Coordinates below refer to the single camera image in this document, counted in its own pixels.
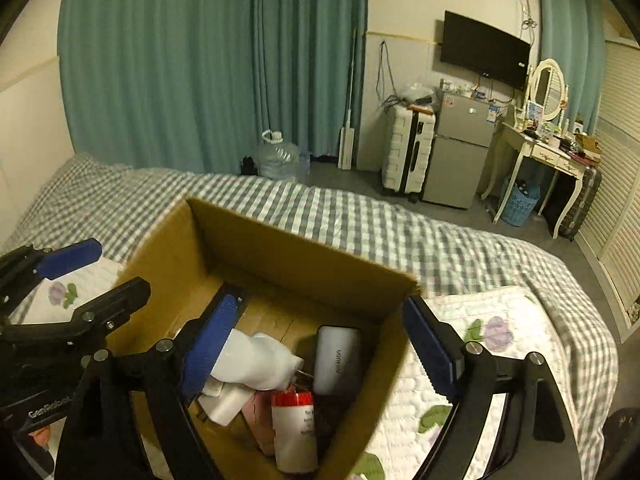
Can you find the blue plastic basket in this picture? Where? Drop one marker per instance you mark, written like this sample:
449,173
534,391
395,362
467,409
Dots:
520,205

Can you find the narrow teal curtain panel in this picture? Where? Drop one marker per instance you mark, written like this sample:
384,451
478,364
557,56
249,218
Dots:
310,60

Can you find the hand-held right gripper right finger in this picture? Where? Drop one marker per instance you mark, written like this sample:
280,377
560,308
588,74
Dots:
430,350

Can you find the cardboard box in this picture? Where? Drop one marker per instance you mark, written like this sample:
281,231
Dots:
300,270

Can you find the red and white tube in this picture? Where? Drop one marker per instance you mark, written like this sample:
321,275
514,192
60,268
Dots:
295,430

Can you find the dark shiny cloth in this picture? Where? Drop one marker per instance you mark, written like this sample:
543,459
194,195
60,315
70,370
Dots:
625,435

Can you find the white plastic bottle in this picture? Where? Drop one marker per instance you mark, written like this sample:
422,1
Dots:
260,360

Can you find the pale rounded power bank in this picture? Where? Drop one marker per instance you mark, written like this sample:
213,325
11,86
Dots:
337,360

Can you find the wide teal curtain panel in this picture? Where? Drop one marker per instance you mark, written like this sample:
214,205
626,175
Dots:
150,60

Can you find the pink patterned case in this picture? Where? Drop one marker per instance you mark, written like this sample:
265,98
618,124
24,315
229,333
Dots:
257,420

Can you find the white dressing table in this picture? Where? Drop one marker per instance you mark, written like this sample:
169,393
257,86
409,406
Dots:
540,152

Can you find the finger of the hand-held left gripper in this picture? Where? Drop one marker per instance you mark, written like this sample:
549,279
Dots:
75,257
112,300

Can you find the white suitcase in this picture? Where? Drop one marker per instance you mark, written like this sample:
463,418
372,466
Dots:
405,155

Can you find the silver fridge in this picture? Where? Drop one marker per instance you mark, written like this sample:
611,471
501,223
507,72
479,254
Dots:
460,150

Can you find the dark suitcase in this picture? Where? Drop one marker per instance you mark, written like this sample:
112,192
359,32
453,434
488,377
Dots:
582,200

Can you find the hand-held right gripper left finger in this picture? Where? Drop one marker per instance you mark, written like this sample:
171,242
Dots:
207,345

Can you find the white charger adapter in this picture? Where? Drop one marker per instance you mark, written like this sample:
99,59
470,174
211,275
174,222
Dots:
225,402

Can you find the teal curtain beside wardrobe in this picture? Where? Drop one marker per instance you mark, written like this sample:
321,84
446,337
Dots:
565,20

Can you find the clear plastic bag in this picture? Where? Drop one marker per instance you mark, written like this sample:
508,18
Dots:
417,92

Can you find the black wall television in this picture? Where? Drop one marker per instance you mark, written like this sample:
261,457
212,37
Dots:
482,50

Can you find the white louvered wardrobe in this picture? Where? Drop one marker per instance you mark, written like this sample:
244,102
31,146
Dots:
617,185

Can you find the clear water jug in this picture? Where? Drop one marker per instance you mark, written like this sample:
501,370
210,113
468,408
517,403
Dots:
275,157

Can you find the white flat mop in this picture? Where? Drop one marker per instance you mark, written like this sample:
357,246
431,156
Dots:
346,150

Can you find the white floral quilted mat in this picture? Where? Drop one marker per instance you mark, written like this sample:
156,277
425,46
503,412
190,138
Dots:
500,360

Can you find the white oval mirror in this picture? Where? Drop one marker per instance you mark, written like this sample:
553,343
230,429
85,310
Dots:
547,87

